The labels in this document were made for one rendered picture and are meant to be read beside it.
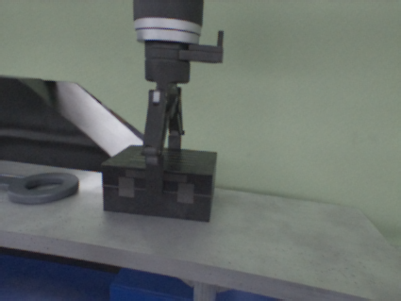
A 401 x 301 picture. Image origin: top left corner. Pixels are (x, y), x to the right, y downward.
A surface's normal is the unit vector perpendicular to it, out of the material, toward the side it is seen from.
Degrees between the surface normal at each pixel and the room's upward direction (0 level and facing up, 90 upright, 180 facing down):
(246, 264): 0
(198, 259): 0
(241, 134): 90
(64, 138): 90
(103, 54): 90
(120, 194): 90
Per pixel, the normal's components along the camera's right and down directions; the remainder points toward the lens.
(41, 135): -0.19, 0.26
